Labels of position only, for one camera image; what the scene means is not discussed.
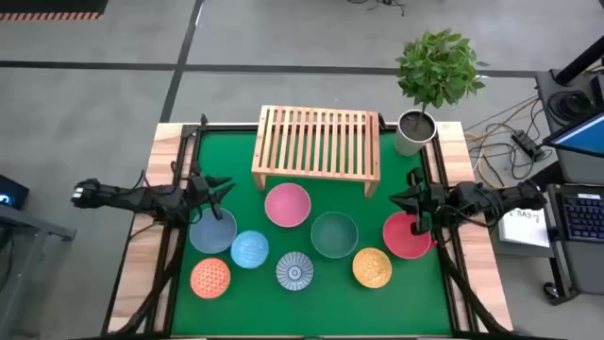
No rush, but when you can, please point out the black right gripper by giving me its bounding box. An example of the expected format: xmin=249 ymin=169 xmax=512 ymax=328
xmin=389 ymin=167 xmax=447 ymax=236

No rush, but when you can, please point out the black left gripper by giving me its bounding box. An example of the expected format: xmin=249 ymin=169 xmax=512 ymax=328
xmin=187 ymin=173 xmax=236 ymax=222

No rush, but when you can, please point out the plain red bowl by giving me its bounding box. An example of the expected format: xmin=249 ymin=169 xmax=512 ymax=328
xmin=381 ymin=211 xmax=438 ymax=261

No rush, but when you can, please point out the plain blue-grey bowl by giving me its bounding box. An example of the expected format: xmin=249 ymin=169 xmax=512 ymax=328
xmin=188 ymin=206 xmax=239 ymax=255

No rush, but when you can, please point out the turquoise bowl orange outside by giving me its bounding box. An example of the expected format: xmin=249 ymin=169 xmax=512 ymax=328
xmin=229 ymin=229 xmax=271 ymax=270

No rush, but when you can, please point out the plain pink bowl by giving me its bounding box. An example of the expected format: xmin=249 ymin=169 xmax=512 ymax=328
xmin=263 ymin=182 xmax=312 ymax=229

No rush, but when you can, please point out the yellow bowl blue outside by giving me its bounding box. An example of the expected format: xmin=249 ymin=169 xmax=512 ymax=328
xmin=351 ymin=246 xmax=394 ymax=290

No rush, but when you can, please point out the orange lattice patterned bowl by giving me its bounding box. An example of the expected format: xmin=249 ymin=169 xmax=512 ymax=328
xmin=189 ymin=257 xmax=232 ymax=300

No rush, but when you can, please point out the blue striped bowl red outside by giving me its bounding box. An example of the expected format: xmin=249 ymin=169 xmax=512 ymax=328
xmin=275 ymin=250 xmax=315 ymax=292

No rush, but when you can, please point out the wooden slatted shelf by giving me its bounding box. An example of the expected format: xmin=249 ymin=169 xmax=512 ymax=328
xmin=250 ymin=104 xmax=382 ymax=198

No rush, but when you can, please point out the white plant pot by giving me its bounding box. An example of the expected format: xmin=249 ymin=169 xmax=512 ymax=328
xmin=394 ymin=109 xmax=439 ymax=157

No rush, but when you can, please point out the white paper sheet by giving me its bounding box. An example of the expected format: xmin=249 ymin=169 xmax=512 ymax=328
xmin=497 ymin=207 xmax=551 ymax=249

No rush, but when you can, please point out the black power strip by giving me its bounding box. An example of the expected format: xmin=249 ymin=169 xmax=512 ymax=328
xmin=511 ymin=129 xmax=545 ymax=162

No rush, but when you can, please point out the green table mat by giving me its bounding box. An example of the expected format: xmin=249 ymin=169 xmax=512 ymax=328
xmin=170 ymin=129 xmax=454 ymax=337

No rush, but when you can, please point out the green leafy plant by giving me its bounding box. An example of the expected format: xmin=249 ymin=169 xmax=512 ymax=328
xmin=394 ymin=27 xmax=490 ymax=131

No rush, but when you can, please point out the black backlit keyboard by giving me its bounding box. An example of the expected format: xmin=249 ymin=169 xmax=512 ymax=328
xmin=558 ymin=192 xmax=604 ymax=243

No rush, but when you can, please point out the grey equipment cart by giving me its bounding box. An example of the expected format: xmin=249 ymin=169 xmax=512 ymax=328
xmin=535 ymin=69 xmax=604 ymax=306

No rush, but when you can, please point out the laptop with blue screen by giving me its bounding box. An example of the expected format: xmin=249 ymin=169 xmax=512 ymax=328
xmin=542 ymin=111 xmax=604 ymax=160

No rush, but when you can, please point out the black device with blue light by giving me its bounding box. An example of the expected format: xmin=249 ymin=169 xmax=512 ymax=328
xmin=0 ymin=174 xmax=30 ymax=211

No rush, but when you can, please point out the grey side desk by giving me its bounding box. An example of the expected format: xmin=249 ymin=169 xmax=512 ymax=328
xmin=0 ymin=202 xmax=77 ymax=340

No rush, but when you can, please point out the hazard striped black floor mat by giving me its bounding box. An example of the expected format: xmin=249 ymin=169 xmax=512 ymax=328
xmin=0 ymin=0 xmax=109 ymax=23

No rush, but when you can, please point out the yellow floor cable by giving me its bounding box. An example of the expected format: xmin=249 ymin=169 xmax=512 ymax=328
xmin=464 ymin=96 xmax=542 ymax=190

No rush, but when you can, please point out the coiled black cable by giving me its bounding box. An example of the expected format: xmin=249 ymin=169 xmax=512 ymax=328
xmin=546 ymin=89 xmax=595 ymax=127

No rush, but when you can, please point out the black floor cable bundle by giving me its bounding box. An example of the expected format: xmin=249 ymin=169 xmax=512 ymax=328
xmin=347 ymin=0 xmax=407 ymax=16

